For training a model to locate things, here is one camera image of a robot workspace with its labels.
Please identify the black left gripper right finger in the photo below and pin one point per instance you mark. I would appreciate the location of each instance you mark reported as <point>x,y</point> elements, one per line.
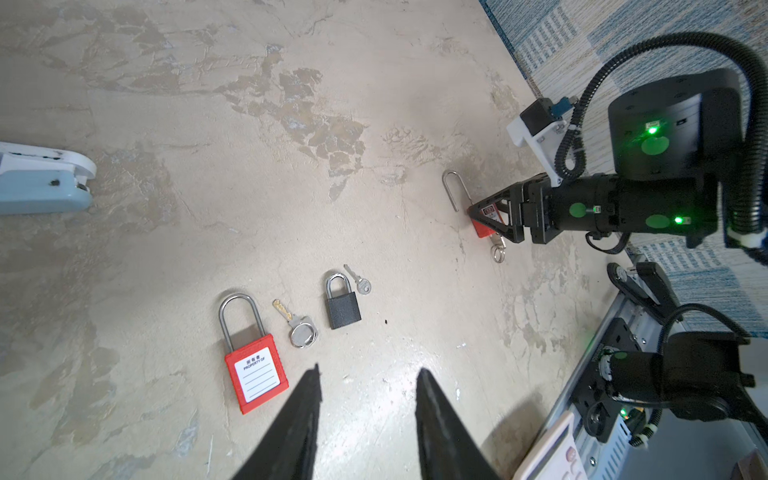
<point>446,450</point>

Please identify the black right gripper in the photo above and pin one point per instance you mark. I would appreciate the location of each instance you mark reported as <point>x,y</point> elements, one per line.
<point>531,203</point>

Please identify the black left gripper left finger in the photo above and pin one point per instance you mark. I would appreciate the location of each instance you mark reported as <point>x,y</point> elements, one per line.
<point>288,448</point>

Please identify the red padlock with key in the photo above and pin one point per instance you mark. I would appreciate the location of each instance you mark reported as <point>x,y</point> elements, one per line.
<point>256,369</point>

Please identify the small silver key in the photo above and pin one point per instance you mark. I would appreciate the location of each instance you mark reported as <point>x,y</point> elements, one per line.
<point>303,332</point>

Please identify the small black padlock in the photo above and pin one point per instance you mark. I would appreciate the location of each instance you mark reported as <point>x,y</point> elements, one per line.
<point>343,309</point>

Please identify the small black padlock key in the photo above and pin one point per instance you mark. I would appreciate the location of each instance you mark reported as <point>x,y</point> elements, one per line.
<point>363,285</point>

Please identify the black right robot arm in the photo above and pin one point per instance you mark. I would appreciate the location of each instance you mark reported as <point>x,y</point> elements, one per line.
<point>690,159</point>

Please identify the light blue stapler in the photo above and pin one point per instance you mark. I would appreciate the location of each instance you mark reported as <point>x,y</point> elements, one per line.
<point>39,180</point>

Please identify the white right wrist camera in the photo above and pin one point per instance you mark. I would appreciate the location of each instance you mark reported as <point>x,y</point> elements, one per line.
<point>541,127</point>

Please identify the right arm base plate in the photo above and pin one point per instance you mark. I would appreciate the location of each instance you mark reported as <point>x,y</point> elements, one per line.
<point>607,384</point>

